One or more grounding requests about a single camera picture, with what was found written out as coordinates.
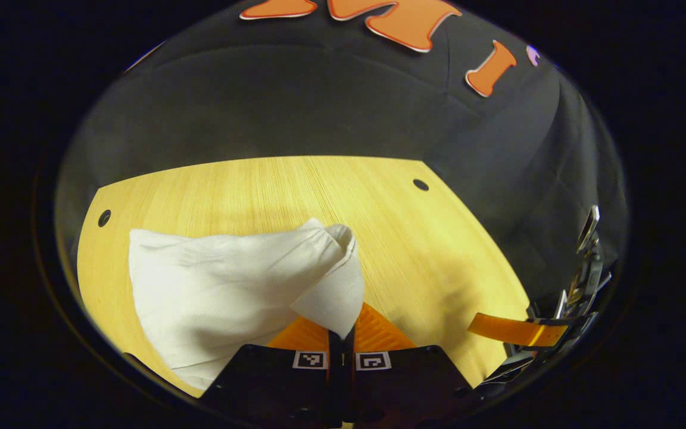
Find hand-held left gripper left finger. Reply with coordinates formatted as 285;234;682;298
199;315;344;427

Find white jeans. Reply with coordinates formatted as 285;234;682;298
128;217;366;391

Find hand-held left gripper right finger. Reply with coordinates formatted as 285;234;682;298
342;302;476;427

